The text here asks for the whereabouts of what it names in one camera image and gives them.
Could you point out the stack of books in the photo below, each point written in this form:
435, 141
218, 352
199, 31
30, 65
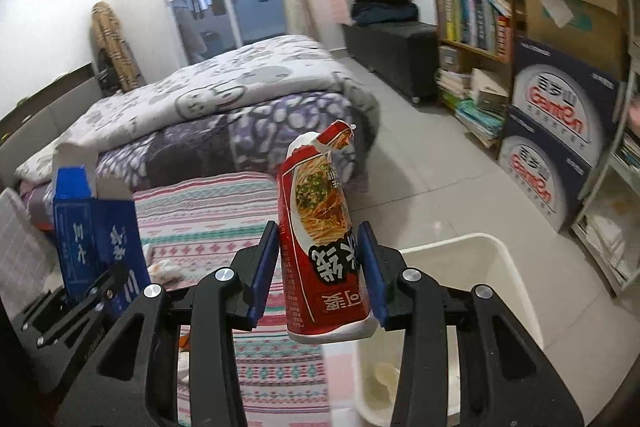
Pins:
472, 107

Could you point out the blue carton box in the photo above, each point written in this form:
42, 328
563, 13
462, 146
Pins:
80, 232

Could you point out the grid patterned pillow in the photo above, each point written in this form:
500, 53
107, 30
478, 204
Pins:
22, 242

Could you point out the tall brown cardboard box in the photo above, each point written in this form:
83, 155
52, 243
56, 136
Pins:
595, 37

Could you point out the dark blue clothes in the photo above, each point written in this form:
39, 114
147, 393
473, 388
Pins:
385, 14

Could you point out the stack of white papers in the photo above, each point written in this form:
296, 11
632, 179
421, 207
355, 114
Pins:
605, 237

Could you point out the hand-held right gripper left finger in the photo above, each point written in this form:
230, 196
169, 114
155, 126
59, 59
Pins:
262, 274

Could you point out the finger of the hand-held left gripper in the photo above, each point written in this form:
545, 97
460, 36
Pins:
102, 289

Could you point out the wooden bookshelf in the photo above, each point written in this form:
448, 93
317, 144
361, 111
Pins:
507, 57

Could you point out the purple patterned blanket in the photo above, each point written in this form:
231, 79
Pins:
280, 122

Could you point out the red noodle packet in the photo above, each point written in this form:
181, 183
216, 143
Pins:
320, 267

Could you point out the grey headboard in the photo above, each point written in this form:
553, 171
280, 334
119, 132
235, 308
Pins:
45, 122

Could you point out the plaid coat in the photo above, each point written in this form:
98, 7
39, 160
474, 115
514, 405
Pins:
112, 47

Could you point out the striped woven blanket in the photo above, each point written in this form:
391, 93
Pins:
210, 217

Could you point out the grey cartoon quilt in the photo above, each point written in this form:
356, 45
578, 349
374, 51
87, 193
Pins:
250, 67

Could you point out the white shelf rack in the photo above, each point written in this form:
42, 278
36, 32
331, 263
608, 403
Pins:
602, 172

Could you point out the row of books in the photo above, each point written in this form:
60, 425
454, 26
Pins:
470, 19

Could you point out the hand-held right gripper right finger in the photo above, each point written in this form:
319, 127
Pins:
372, 279

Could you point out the blue white carton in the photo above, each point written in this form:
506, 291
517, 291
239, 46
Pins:
540, 177
560, 99

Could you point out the white wrapper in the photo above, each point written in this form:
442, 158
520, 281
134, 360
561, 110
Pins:
165, 269

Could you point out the black storage bench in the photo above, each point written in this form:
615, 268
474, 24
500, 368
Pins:
390, 57

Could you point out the pink cloth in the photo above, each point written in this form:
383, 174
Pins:
635, 107

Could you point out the white plastic bin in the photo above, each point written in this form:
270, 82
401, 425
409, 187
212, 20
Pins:
450, 262

